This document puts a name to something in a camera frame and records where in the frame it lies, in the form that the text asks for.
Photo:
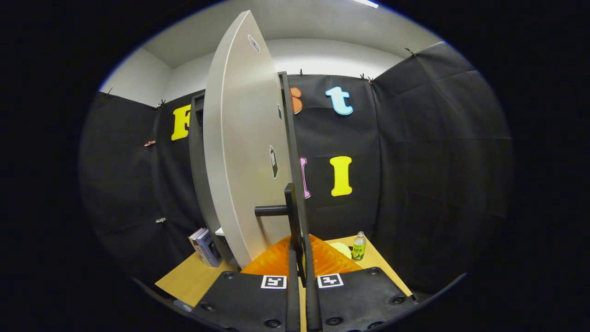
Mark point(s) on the beige shoe cabinet door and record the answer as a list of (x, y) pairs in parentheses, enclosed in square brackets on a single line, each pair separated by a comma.
[(239, 138)]

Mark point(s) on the green label drink bottle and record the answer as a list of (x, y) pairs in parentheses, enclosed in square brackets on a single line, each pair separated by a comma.
[(359, 249)]

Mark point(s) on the ceiling light panel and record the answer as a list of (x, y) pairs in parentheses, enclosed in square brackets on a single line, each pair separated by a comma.
[(366, 3)]

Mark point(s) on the dark grey shoe cabinet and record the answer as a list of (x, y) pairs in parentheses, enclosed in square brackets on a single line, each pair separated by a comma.
[(197, 161)]

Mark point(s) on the blue cover book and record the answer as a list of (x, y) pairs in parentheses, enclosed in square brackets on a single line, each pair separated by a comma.
[(211, 251)]

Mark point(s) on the yellow green cabbage toy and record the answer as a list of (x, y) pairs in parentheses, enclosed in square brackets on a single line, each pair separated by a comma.
[(343, 250)]

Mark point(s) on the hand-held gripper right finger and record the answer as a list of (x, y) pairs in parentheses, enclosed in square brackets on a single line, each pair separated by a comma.
[(312, 299)]

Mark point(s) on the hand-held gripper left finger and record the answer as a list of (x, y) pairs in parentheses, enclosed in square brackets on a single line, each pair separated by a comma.
[(294, 299)]

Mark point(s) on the black backdrop cloth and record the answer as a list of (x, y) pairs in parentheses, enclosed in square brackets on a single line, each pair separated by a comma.
[(438, 161)]

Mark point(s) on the white spine book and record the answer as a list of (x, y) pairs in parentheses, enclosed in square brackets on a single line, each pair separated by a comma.
[(197, 240)]

